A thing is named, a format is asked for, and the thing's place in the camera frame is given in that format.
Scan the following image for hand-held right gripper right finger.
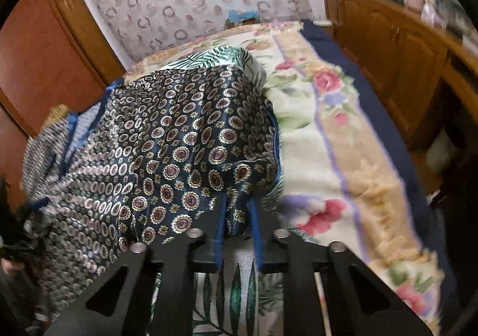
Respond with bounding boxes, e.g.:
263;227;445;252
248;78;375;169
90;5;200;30
248;198;438;336

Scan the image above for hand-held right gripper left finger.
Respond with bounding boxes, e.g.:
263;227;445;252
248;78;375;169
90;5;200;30
45;194;228;336

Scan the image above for navy medallion print garment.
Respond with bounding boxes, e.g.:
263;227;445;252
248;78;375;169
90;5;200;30
20;63;284;322

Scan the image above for white leaf print sheet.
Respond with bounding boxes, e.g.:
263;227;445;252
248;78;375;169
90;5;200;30
149;47;325;336

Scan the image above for floral blanket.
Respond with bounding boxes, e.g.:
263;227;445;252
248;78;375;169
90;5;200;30
125;20;445;336

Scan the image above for gold patterned bolster pillow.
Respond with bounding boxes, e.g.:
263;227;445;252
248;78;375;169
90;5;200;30
44;105;72;128

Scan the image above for wooden wardrobe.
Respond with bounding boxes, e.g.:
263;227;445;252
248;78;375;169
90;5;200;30
0;0;127;210

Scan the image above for white bag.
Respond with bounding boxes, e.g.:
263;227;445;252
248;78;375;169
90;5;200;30
426;131;461;177

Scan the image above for blue plastic bag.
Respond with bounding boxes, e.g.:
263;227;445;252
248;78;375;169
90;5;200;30
225;8;263;27

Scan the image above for wooden dresser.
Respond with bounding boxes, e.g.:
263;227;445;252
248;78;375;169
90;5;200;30
322;0;478;206

